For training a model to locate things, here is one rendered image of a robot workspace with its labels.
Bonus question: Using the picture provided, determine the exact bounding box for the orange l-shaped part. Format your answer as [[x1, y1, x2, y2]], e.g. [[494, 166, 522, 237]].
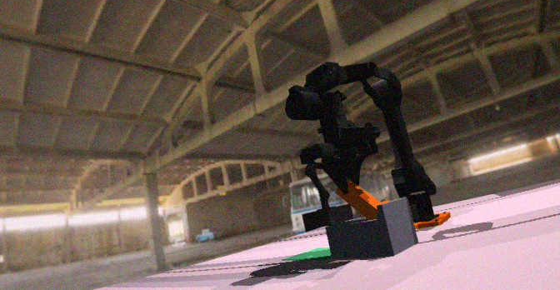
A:
[[335, 179, 391, 220]]

